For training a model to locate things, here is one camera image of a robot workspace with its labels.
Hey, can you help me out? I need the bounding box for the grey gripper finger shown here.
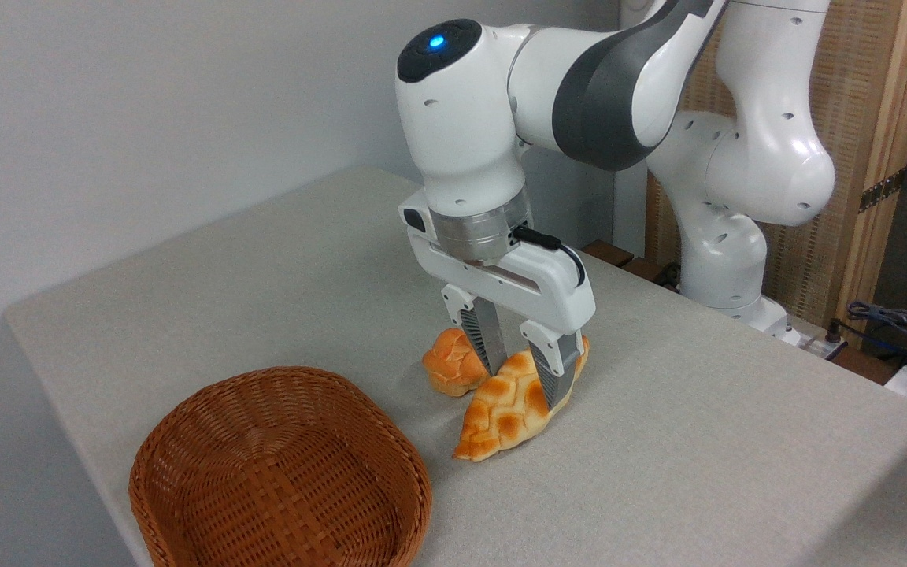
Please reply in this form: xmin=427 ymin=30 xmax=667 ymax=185
xmin=441 ymin=283 xmax=510 ymax=376
xmin=520 ymin=318 xmax=587 ymax=413

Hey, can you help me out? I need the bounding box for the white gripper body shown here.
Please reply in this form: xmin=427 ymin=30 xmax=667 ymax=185
xmin=398 ymin=193 xmax=597 ymax=334

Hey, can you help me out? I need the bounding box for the long braided bread loaf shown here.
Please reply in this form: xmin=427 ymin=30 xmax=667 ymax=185
xmin=453 ymin=334 xmax=591 ymax=464

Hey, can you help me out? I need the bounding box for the round knotted bread roll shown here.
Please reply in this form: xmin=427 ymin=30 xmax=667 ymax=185
xmin=421 ymin=327 xmax=494 ymax=398

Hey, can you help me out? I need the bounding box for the brown woven wicker basket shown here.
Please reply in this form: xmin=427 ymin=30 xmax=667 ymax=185
xmin=128 ymin=365 xmax=434 ymax=567

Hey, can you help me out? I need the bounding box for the white power strip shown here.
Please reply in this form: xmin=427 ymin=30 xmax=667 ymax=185
xmin=786 ymin=313 xmax=849 ymax=361

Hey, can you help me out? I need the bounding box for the metal screen hinge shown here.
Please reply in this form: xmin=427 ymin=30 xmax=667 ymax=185
xmin=858 ymin=167 xmax=907 ymax=214

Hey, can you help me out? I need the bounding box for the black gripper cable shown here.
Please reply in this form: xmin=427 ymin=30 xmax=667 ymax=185
xmin=513 ymin=225 xmax=587 ymax=289

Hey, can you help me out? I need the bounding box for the dark cable bundle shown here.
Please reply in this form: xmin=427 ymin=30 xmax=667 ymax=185
xmin=846 ymin=299 xmax=907 ymax=372

